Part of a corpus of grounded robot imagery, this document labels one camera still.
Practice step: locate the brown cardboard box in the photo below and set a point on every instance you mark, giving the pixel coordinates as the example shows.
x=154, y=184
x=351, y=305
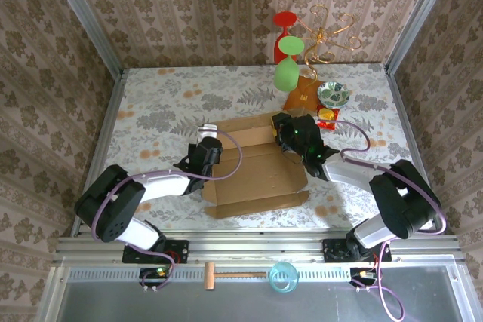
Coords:
x=256, y=182

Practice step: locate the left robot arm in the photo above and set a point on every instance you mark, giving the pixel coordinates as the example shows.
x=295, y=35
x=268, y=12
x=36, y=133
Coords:
x=162, y=186

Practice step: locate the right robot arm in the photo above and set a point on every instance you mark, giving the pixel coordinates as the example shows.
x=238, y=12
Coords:
x=396, y=201

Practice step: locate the wooden stand base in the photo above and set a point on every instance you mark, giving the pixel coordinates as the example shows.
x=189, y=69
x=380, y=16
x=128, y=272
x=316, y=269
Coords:
x=302, y=97

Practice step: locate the red snack packet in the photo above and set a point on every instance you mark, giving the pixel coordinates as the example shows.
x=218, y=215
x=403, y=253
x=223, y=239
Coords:
x=326, y=115

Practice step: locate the green wine glass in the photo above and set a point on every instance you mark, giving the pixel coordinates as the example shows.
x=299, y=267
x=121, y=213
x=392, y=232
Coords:
x=287, y=77

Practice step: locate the leaf pattern ceramic bowl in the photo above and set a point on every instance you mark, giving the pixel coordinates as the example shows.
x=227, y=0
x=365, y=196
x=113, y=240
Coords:
x=332, y=94

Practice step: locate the red wine glass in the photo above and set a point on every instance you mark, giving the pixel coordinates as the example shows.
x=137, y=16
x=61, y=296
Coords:
x=285, y=19

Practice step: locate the wooden mallet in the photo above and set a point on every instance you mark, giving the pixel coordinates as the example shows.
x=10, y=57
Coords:
x=210, y=276

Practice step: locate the blue glass cup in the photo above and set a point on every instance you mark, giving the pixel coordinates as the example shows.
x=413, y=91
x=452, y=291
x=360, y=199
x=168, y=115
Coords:
x=283, y=276

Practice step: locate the small circuit board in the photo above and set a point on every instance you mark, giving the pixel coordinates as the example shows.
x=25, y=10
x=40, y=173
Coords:
x=362, y=275
x=154, y=273

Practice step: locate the grey metal sheet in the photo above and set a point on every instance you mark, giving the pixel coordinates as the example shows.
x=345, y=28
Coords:
x=226, y=307

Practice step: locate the right wrist camera unit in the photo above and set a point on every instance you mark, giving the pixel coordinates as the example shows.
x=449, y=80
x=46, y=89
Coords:
x=302, y=126

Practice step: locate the aluminium mounting rail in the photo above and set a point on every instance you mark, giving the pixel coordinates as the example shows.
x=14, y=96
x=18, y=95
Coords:
x=256, y=246

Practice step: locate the aluminium frame post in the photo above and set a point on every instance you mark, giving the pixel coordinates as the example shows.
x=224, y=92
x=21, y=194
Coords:
x=415, y=16
x=83, y=16

